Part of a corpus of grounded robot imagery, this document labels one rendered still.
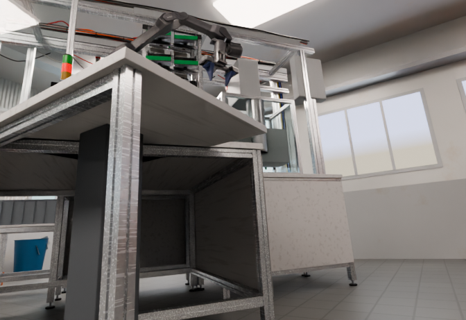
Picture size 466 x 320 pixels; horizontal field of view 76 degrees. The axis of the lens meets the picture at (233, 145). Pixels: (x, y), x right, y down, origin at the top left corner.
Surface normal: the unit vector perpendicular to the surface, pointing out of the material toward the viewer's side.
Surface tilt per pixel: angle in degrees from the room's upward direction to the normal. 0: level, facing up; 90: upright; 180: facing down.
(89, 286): 90
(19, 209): 90
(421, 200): 90
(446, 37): 90
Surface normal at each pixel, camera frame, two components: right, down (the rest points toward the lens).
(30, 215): 0.36, -0.28
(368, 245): -0.54, -0.20
